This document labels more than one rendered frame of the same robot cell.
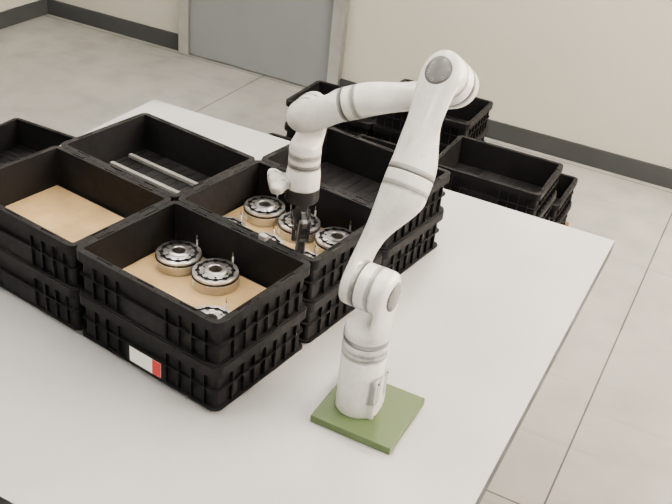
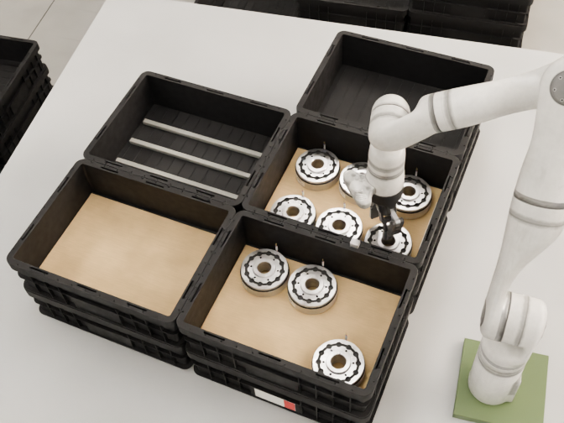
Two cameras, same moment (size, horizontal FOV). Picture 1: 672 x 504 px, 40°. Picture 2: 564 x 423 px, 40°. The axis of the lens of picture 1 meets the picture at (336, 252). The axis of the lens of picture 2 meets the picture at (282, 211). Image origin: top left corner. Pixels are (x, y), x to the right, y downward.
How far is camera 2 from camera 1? 98 cm
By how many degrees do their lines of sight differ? 23
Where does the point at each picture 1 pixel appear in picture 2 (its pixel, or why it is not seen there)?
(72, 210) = (124, 228)
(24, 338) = (140, 394)
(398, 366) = not seen: hidden behind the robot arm
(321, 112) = (413, 133)
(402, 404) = (531, 371)
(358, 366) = (503, 378)
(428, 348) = (523, 279)
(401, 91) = (507, 96)
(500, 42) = not seen: outside the picture
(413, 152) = (550, 186)
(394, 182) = (532, 221)
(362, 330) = (509, 357)
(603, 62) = not seen: outside the picture
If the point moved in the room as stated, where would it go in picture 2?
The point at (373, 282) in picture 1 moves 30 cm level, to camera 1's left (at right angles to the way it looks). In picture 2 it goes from (525, 326) to (353, 355)
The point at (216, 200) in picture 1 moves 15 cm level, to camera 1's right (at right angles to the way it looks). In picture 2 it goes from (270, 180) to (336, 169)
